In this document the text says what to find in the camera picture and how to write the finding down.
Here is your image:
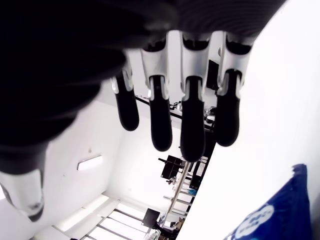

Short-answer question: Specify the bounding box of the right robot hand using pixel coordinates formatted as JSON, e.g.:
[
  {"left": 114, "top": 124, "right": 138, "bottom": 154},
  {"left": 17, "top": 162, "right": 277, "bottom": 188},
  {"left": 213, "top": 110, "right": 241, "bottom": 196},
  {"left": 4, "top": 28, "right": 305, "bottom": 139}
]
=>
[{"left": 0, "top": 0, "right": 287, "bottom": 222}]

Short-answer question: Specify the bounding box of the blue Oreo packet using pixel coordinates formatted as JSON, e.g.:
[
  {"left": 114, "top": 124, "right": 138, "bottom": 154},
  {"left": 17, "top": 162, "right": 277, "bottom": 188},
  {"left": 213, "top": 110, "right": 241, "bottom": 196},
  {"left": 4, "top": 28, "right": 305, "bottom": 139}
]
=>
[{"left": 222, "top": 163, "right": 316, "bottom": 240}]

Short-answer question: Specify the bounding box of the black gantry bar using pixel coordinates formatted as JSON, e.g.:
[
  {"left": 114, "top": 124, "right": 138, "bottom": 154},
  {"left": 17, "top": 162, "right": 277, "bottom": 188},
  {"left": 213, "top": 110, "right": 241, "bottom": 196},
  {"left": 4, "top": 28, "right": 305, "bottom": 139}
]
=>
[{"left": 134, "top": 94, "right": 216, "bottom": 132}]

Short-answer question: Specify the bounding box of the rectangular ceiling light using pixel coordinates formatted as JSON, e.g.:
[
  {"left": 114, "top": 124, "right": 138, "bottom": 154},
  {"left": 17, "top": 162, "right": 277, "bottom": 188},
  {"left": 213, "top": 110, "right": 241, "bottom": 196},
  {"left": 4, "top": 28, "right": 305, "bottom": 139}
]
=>
[{"left": 77, "top": 155, "right": 103, "bottom": 171}]

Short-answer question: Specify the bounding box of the white desk with legs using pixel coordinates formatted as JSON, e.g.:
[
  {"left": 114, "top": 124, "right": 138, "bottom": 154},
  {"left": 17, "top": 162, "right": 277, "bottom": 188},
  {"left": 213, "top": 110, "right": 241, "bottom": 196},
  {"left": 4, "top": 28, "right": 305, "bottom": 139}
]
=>
[{"left": 163, "top": 159, "right": 208, "bottom": 226}]

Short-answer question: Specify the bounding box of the plain black monitor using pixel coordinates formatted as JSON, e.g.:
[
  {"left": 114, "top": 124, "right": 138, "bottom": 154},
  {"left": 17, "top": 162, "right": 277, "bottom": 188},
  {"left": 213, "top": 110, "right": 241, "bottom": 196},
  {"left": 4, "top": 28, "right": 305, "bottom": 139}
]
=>
[{"left": 142, "top": 207, "right": 160, "bottom": 228}]

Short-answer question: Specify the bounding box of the black monitor with cross mount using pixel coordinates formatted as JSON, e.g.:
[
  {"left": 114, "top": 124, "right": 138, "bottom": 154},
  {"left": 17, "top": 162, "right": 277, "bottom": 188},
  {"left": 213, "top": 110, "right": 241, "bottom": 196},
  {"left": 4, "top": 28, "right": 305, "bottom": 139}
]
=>
[{"left": 161, "top": 154, "right": 187, "bottom": 180}]

